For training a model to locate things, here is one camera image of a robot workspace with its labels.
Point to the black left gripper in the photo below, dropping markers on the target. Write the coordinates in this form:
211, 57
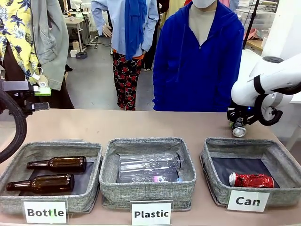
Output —
22, 99

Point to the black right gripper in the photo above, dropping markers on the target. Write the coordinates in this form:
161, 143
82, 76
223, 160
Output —
242, 114

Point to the crushed silver dark can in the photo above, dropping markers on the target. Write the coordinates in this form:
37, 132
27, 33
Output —
239, 131

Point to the crushed red can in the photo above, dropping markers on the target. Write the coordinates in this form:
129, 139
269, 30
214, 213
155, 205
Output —
254, 180

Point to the brown glass bottle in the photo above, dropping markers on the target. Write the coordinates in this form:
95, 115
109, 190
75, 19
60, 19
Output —
58, 164
44, 183

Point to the large clear plastic bottle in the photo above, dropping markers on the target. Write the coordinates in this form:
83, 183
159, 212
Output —
150, 164

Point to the person's right forearm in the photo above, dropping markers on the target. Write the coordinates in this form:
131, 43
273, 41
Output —
162, 91

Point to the person's left forearm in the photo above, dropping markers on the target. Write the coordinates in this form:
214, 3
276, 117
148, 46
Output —
228, 87

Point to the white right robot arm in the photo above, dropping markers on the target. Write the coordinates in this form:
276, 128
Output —
277, 68

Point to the grey basket with Can sign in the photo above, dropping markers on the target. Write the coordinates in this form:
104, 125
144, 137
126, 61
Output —
284, 162

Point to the white Can sign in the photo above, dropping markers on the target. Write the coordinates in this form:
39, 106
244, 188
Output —
248, 200

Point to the grey basket with Bottle sign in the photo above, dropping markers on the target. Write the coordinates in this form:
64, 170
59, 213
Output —
47, 200

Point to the grey basket with Plastic sign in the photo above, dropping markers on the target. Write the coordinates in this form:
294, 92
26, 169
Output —
145, 193

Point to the pale hand of light-blue figure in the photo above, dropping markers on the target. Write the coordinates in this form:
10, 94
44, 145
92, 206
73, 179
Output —
107, 30

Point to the dark brown skirt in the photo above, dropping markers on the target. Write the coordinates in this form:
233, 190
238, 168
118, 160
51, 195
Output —
58, 99

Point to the paper clothing tags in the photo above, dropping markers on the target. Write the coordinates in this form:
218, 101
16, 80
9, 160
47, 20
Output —
41, 78

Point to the small white box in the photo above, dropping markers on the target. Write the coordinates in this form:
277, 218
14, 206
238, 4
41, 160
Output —
73, 53

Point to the small black box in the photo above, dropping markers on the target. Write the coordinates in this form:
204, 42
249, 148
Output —
81, 55

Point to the person in blue hoodie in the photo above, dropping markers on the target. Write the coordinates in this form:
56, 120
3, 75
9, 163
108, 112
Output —
195, 77

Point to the white side table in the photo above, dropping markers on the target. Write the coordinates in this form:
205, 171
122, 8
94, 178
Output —
248, 61

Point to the small cardboard box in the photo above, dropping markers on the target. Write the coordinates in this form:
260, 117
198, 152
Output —
76, 44

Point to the grey denim jacket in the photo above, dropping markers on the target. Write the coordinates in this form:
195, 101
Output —
51, 35

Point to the yellow floral shirt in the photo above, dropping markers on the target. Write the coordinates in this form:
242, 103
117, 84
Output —
16, 33

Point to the grey background workbench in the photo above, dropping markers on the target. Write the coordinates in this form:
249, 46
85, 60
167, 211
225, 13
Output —
75, 26

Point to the pink cloth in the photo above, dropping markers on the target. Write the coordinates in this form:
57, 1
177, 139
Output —
253, 34

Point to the small pink-label plastic bottle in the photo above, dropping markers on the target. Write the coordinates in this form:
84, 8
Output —
158, 179

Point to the black tripod pole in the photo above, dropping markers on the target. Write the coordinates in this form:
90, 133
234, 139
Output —
252, 22

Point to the figure in light-blue shirt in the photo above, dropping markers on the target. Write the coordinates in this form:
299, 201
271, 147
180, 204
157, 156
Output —
117, 26

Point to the white Bottle sign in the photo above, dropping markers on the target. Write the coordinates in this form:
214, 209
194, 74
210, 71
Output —
44, 212

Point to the blue scarf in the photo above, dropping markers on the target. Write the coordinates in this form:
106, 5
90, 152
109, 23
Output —
134, 28

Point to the white Plastic sign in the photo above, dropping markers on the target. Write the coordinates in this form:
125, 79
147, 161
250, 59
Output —
151, 213

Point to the white face mask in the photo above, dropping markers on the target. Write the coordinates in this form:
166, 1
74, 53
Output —
203, 2

